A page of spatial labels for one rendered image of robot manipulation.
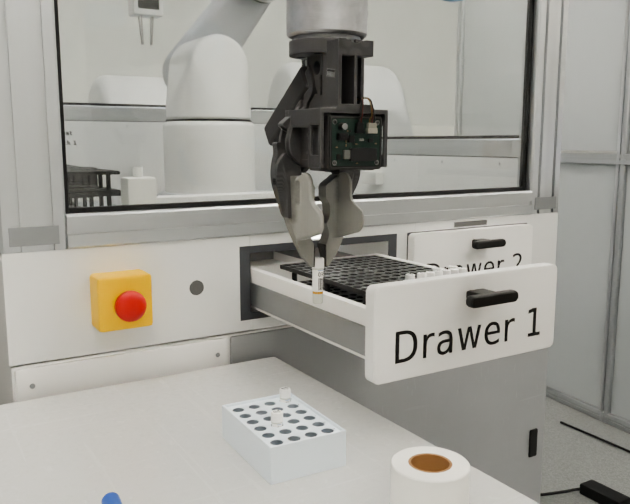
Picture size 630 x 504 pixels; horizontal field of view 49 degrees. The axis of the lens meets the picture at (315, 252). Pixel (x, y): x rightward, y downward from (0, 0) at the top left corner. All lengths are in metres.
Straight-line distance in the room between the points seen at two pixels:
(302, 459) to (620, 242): 2.26
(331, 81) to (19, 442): 0.51
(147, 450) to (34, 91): 0.46
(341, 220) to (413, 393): 0.65
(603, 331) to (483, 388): 1.60
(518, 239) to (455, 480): 0.80
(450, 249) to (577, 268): 1.80
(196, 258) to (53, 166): 0.23
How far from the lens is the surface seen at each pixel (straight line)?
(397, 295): 0.77
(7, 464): 0.80
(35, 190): 0.94
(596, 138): 2.93
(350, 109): 0.62
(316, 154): 0.64
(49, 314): 0.97
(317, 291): 0.69
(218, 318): 1.04
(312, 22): 0.64
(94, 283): 0.94
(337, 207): 0.69
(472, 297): 0.80
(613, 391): 2.98
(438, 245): 1.23
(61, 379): 1.00
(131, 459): 0.77
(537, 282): 0.92
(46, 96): 0.95
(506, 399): 1.46
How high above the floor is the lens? 1.08
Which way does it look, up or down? 9 degrees down
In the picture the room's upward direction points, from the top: straight up
